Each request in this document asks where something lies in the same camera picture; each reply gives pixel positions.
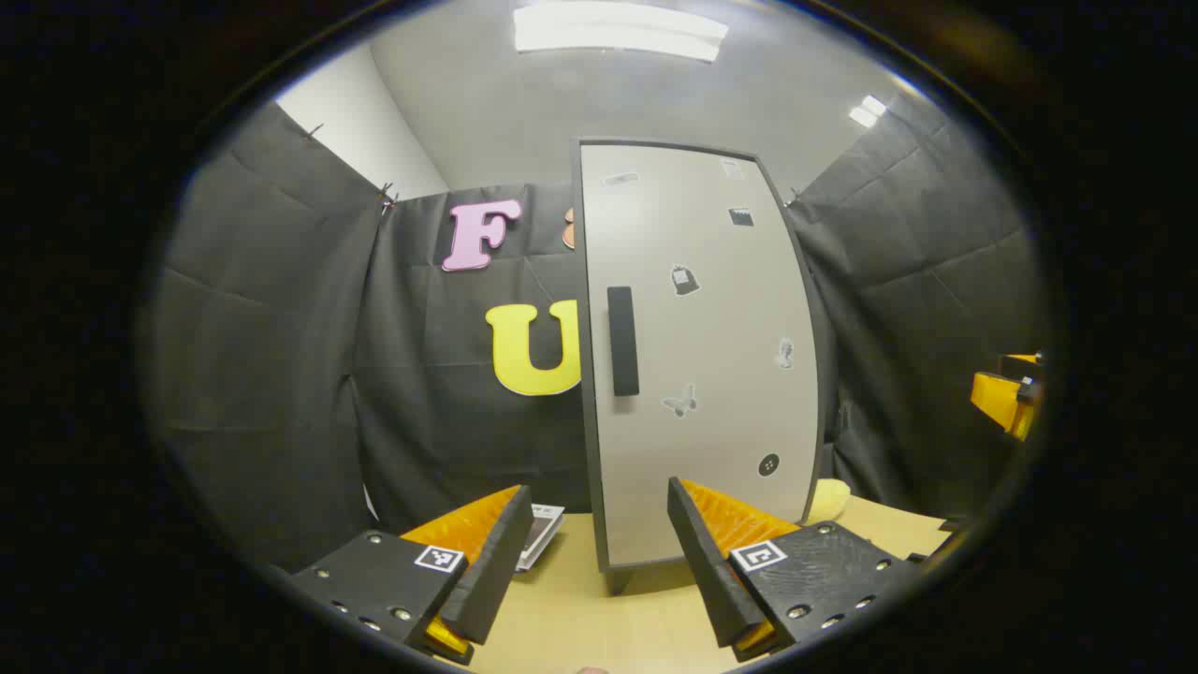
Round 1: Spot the paperback book with portrait cover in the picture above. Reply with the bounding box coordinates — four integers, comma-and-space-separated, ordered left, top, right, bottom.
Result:
517, 504, 566, 572

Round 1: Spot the black backdrop cloth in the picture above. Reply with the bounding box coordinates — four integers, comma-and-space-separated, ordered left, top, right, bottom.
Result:
150, 89, 1049, 572

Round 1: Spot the dark grey cabinet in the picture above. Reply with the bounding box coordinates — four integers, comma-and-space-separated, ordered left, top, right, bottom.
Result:
571, 138, 829, 597

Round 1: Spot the grey cabinet door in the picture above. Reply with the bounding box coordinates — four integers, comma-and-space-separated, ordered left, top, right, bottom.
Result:
573, 139, 825, 572

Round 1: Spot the large ceiling light panel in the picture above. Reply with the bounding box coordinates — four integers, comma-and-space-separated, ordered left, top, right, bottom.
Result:
513, 0, 729, 64

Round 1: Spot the black cabinet door handle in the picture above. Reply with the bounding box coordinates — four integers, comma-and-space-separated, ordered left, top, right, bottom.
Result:
606, 286, 641, 398

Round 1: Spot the yellow round object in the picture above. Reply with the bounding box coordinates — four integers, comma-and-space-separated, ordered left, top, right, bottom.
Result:
805, 477, 853, 525

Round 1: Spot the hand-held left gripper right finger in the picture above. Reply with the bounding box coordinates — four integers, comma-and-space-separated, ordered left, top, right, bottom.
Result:
666, 476, 923, 664

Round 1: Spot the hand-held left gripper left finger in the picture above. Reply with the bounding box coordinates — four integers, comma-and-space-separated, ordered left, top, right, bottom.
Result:
288, 484, 534, 667

